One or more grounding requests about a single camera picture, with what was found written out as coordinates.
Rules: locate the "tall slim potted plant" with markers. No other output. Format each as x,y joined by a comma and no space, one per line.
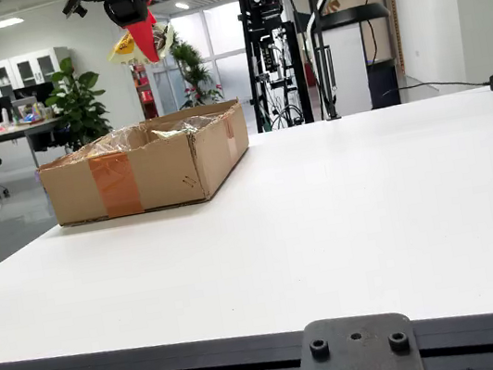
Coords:
190,69

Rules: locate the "black equipment rack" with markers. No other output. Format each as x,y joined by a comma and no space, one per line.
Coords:
266,13

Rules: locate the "pale snack packet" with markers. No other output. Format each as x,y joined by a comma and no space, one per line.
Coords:
172,132

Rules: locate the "small ceiling light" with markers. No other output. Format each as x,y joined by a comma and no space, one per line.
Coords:
182,5

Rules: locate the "clear plastic bag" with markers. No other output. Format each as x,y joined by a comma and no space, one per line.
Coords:
119,137

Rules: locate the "brown cardboard box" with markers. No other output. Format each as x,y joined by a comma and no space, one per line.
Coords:
156,180

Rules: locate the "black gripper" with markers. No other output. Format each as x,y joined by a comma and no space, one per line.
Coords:
129,6

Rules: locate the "white glass-door cabinets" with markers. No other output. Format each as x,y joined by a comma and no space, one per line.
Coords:
0,81

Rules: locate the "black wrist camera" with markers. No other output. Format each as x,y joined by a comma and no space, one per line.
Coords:
75,5

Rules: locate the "red display shelf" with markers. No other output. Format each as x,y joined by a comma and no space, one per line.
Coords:
145,95

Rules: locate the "black hex bolt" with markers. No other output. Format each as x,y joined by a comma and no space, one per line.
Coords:
319,349
398,343

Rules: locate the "white kiosk with black rim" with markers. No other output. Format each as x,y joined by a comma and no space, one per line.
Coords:
352,65

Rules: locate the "black mounting plate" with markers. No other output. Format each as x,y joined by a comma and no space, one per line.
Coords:
359,364

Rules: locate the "broad-leaf potted plant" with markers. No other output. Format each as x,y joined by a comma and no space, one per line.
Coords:
77,106

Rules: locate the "grey office desk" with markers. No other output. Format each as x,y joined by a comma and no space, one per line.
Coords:
13,133

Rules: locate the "yellow-green sunflower seed snack packet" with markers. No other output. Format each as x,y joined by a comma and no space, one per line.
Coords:
123,49

